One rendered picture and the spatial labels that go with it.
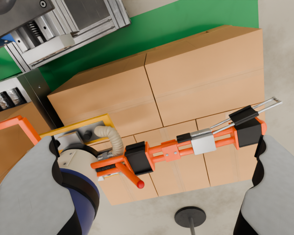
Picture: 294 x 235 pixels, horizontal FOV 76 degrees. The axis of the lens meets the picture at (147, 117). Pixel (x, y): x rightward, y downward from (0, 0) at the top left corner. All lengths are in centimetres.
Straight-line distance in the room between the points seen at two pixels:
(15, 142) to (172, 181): 102
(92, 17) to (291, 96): 171
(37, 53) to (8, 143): 54
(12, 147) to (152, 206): 189
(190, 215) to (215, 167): 136
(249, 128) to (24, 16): 67
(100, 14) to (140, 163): 102
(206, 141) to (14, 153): 86
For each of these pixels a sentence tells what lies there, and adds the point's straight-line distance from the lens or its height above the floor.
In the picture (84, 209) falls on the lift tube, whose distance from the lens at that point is 59.
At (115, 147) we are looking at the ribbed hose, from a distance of 68.
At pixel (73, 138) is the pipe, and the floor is 98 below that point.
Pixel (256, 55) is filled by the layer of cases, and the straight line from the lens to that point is 115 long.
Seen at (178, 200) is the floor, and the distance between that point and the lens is 251.
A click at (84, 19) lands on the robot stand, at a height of 21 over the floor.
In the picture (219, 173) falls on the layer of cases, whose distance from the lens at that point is 148.
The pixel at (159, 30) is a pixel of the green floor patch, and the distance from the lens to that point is 156.
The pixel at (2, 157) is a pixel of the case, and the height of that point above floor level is 93.
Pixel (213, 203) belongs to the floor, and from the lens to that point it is 263.
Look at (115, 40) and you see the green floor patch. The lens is 159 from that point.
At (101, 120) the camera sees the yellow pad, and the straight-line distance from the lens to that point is 72.
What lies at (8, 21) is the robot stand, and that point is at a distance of 63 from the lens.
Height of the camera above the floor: 156
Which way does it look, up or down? 62 degrees down
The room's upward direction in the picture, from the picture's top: 176 degrees counter-clockwise
